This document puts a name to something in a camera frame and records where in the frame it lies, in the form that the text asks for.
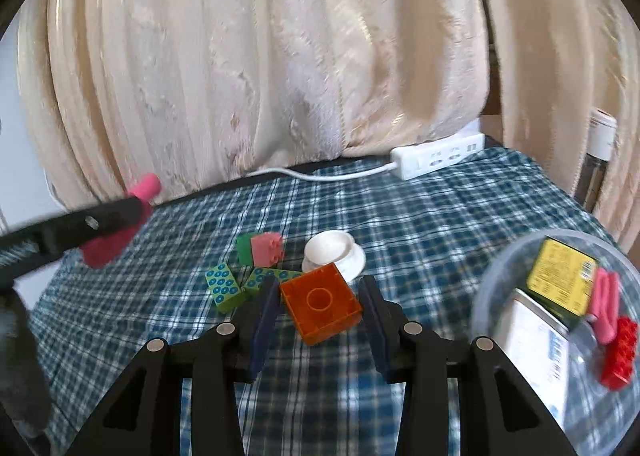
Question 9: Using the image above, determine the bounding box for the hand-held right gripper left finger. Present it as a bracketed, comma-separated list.
[65, 276, 281, 456]

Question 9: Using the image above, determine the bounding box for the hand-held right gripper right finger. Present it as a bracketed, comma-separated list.
[357, 275, 576, 456]

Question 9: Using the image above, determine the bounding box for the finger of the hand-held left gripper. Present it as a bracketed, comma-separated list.
[37, 195, 152, 259]

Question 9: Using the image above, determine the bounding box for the pink curved foam toy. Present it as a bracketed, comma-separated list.
[587, 269, 622, 343]
[81, 173, 162, 270]

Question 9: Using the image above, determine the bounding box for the green dotted toy brick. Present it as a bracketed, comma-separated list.
[205, 263, 249, 313]
[242, 266, 304, 298]

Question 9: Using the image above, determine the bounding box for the orange toy brick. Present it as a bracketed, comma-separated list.
[280, 262, 363, 347]

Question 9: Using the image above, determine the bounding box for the pink and green toy brick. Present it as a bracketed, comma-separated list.
[236, 231, 286, 268]

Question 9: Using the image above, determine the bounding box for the white plastic cup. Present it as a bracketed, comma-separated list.
[301, 230, 367, 283]

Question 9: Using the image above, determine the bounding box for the white medicine box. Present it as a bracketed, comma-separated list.
[500, 289, 572, 432]

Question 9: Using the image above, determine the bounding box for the yellow and green carton box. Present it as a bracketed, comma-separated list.
[526, 236, 599, 318]

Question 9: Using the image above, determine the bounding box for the clear plastic bowl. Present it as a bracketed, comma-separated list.
[470, 230, 640, 456]

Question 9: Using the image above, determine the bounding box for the red toy brick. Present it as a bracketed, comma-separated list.
[599, 316, 639, 390]

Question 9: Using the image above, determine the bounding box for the person's left hand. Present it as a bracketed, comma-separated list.
[0, 289, 52, 443]

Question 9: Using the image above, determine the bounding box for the blue plaid tablecloth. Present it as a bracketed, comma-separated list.
[27, 146, 628, 456]

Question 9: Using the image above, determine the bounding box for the white power strip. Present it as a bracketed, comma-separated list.
[390, 133, 487, 181]

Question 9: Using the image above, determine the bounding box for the cream patterned curtain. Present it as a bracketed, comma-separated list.
[15, 0, 493, 217]
[467, 0, 640, 252]

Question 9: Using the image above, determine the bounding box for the white tower heater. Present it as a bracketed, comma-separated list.
[574, 109, 619, 211]

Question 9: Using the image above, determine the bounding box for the white power cable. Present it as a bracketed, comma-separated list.
[244, 160, 401, 183]

